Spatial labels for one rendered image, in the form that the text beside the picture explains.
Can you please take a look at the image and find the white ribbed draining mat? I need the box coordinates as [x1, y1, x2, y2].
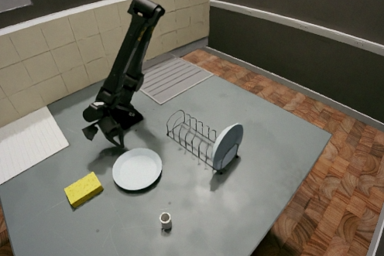
[0, 106, 69, 185]

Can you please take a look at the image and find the yellow sponge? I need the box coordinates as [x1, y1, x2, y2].
[64, 172, 103, 208]

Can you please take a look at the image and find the beige tiled wall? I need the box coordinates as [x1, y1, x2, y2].
[0, 0, 210, 127]

